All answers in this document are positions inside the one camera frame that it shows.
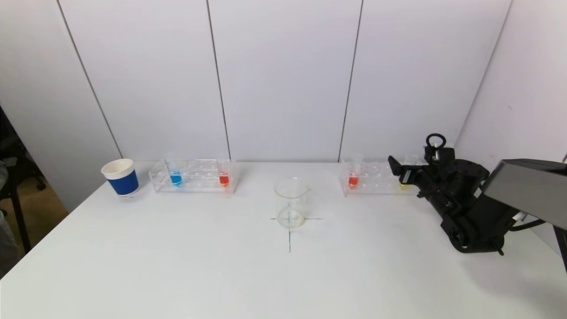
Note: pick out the blue white paper cup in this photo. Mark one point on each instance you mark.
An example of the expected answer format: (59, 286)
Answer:
(123, 181)

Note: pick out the clear acrylic test tube rack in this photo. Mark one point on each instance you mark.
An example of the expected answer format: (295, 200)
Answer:
(376, 184)
(199, 184)

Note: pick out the clear glass beaker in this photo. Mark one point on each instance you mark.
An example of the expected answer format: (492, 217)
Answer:
(291, 212)

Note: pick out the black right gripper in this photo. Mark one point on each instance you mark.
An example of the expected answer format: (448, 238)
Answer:
(406, 175)

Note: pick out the test tube with red pigment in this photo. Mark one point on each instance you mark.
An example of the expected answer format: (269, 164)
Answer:
(353, 180)
(223, 179)

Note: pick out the test tube with blue pigment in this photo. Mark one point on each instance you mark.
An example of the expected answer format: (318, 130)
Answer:
(176, 178)

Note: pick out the grey fabric object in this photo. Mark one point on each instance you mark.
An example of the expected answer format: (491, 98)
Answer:
(8, 243)

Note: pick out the test tube with yellow pigment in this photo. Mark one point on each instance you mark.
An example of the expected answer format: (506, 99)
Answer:
(404, 186)

